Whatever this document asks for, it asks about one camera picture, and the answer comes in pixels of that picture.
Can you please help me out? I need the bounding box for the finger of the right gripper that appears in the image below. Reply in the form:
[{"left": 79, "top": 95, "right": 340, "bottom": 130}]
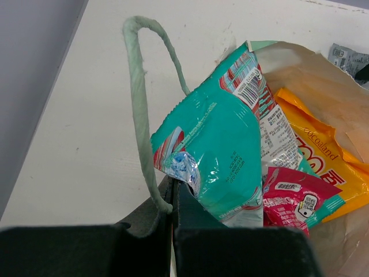
[{"left": 354, "top": 64, "right": 369, "bottom": 84}]

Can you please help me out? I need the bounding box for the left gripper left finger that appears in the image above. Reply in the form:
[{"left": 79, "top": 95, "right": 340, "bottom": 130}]
[{"left": 1, "top": 198, "right": 171, "bottom": 276}]

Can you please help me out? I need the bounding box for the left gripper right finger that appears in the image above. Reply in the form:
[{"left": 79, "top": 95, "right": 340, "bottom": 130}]
[{"left": 173, "top": 181, "right": 323, "bottom": 276}]

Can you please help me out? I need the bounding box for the grey snack packet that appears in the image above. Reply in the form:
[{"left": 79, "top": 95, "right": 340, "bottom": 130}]
[{"left": 328, "top": 43, "right": 368, "bottom": 78}]

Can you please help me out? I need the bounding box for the orange yellow snack packet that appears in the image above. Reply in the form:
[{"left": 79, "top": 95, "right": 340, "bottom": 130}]
[{"left": 274, "top": 88, "right": 368, "bottom": 222}]

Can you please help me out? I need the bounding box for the pink snack packet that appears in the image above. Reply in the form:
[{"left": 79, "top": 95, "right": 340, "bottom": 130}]
[{"left": 263, "top": 167, "right": 345, "bottom": 236}]

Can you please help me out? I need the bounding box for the teal candy packet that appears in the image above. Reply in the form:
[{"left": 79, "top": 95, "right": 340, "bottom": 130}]
[{"left": 151, "top": 44, "right": 319, "bottom": 227}]

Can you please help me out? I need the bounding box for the green paper bag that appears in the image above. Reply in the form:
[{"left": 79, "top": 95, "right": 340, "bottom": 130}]
[{"left": 123, "top": 16, "right": 368, "bottom": 276}]

